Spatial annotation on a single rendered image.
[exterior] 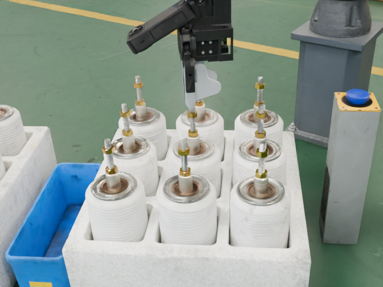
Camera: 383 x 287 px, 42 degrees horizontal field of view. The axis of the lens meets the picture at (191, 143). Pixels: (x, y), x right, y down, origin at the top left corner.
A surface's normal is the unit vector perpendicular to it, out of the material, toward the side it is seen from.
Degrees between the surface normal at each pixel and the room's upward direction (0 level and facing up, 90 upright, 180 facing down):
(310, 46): 90
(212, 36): 90
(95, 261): 90
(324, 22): 72
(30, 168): 90
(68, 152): 0
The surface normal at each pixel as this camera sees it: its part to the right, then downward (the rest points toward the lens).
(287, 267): -0.11, 0.52
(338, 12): -0.40, 0.22
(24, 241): 0.99, -0.02
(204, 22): 0.11, 0.52
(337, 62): -0.57, 0.45
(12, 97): -0.04, -0.85
